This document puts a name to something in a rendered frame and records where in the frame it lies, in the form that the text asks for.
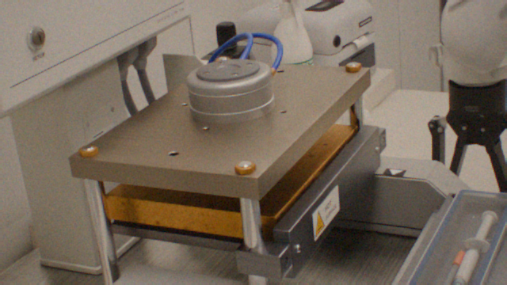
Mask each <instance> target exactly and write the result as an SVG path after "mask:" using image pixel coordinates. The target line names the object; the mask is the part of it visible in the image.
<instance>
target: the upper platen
mask: <svg viewBox="0 0 507 285"><path fill-rule="evenodd" d="M357 133H358V126H356V125H345V124H334V125H333V126H332V127H331V128H330V129H329V130H328V131H327V132H326V133H325V134H324V135H323V136H322V137H321V138H320V139H318V140H317V141H316V142H315V143H314V144H313V145H312V146H311V148H310V149H309V150H308V151H307V152H306V153H305V154H304V155H303V156H302V157H301V158H300V159H299V160H298V161H297V162H296V163H295V164H294V165H293V166H292V167H291V168H290V169H289V170H288V171H287V173H286V174H285V175H284V176H283V177H282V178H281V179H280V180H279V181H278V182H277V183H276V184H275V185H274V186H273V187H272V188H271V189H270V190H269V191H268V192H267V193H266V194H265V195H264V196H263V198H262V199H260V200H259V206H261V221H262V228H263V236H264V241H273V242H274V238H273V229H274V227H275V226H276V225H277V224H278V223H279V222H280V220H281V219H282V218H283V217H284V216H285V215H286V213H287V212H288V211H289V210H290V209H291V208H292V206H293V205H294V204H295V203H296V202H297V201H298V199H299V198H300V197H301V196H302V195H303V194H304V192H305V191H306V190H308V188H309V187H310V186H311V185H312V184H313V183H314V182H315V181H316V179H317V178H318V177H320V176H321V175H322V173H323V172H324V171H325V170H326V169H327V168H328V167H329V165H330V164H331V163H332V162H333V161H334V160H335V158H336V157H337V156H338V155H339V154H340V153H341V151H342V150H343V149H344V148H345V147H346V146H347V144H348V143H349V142H350V141H351V140H352V139H353V137H354V136H355V135H356V134H357ZM106 198H107V203H108V207H109V215H110V218H111V219H114V222H113V223H112V224H111V225H112V232H113V233H114V234H119V235H124V236H130V237H135V238H146V239H151V240H156V241H166V242H171V243H177V244H182V245H191V246H197V247H203V248H209V249H218V250H223V251H229V252H234V253H235V250H236V249H237V248H238V247H239V246H240V245H241V244H242V243H243V242H244V240H243V233H242V220H241V213H240V206H239V199H238V197H231V196H219V195H212V194H206V193H198V192H186V191H179V190H173V189H165V188H153V187H147V186H139V185H133V184H119V185H117V186H116V187H115V188H114V189H113V190H111V191H110V192H108V193H107V194H106Z"/></svg>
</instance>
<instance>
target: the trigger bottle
mask: <svg viewBox="0 0 507 285"><path fill-rule="evenodd" d="M297 1H299V0H281V1H279V7H280V16H281V19H280V22H279V24H278V25H277V27H276V29H275V32H274V36H275V37H276V38H277V39H278V40H279V41H280V42H281V43H282V45H283V49H284V53H283V58H282V60H281V62H280V64H297V65H314V64H313V55H312V47H311V43H310V41H309V38H308V36H307V31H306V29H305V28H304V26H303V21H302V18H301V14H300V11H299V6H298V2H297ZM276 56H277V46H276V45H275V44H274V43H273V44H272V49H271V57H272V63H274V62H275V60H276Z"/></svg>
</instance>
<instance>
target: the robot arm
mask: <svg viewBox="0 0 507 285"><path fill-rule="evenodd" d="M440 13H442V22H441V23H440V31H441V32H442V44H436V45H433V46H431V47H428V54H427V57H428V61H430V62H431V63H433V64H434V65H436V66H437V67H439V68H440V69H442V70H443V72H444V76H445V77H446V78H448V79H449V81H448V92H449V112H448V114H447V115H446V116H434V117H433V118H432V119H431V120H430V121H429V122H428V123H427V126H428V129H429V132H430V135H431V137H432V161H437V162H441V163H442V164H443V165H445V162H446V132H445V131H446V129H447V128H448V124H449V126H450V127H451V129H452V130H453V131H454V132H455V133H456V135H457V136H458V137H457V140H456V145H455V151H454V154H453V157H452V163H451V165H450V170H451V171H452V172H453V173H454V174H455V175H456V176H457V177H459V175H460V172H461V169H462V166H463V161H464V158H465V154H466V152H467V147H468V145H473V144H477V145H480V146H484V147H485V149H486V153H487V154H488V155H489V159H490V163H491V166H492V169H493V171H494V176H495V179H496V182H497V186H498V189H499V192H504V193H507V162H506V160H505V154H504V151H502V148H501V139H500V135H501V133H502V132H504V131H505V130H506V128H507V79H506V78H507V0H440Z"/></svg>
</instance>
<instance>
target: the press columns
mask: <svg viewBox="0 0 507 285"><path fill-rule="evenodd" d="M349 125H356V126H358V132H359V130H360V129H361V128H362V127H363V126H364V106H363V94H361V95H360V98H359V99H358V100H357V101H356V102H355V103H354V104H353V105H352V106H351V107H350V108H349ZM84 180H85V184H86V191H87V195H88V200H89V204H90V211H91V216H92V221H93V228H94V233H95V237H96V241H97V248H98V253H99V257H100V262H101V269H102V273H103V277H104V281H105V285H113V283H115V282H116V281H117V280H118V279H119V278H120V277H121V275H120V267H119V263H118V259H117V254H116V246H115V241H114V237H113V232H112V225H111V219H110V215H109V207H108V203H107V198H106V194H105V186H104V181H100V180H87V179H84ZM238 199H239V206H240V213H241V220H242V233H243V240H244V246H245V248H246V249H248V250H253V249H260V248H262V247H263V246H264V244H265V243H264V236H263V228H262V221H261V206H259V200H257V199H245V198H238ZM248 280H249V285H269V279H268V277H264V276H258V275H249V274H248Z"/></svg>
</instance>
